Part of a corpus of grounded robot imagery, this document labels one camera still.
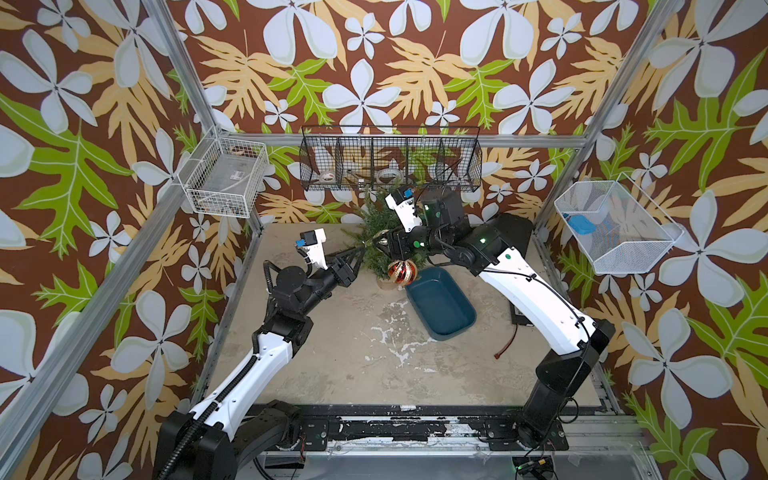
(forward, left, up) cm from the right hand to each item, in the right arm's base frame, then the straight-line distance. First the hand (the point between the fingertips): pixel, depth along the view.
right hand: (380, 236), depth 69 cm
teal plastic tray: (+4, -21, -39) cm, 44 cm away
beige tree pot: (+10, -2, -35) cm, 36 cm away
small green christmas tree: (+8, +1, -2) cm, 8 cm away
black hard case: (+33, -53, -33) cm, 70 cm away
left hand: (-2, +4, -2) cm, 5 cm away
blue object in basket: (+14, -58, -10) cm, 61 cm away
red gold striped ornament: (-6, -5, -7) cm, 10 cm away
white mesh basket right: (+10, -66, -9) cm, 68 cm away
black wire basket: (+39, -1, -3) cm, 39 cm away
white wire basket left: (+25, +46, -1) cm, 52 cm away
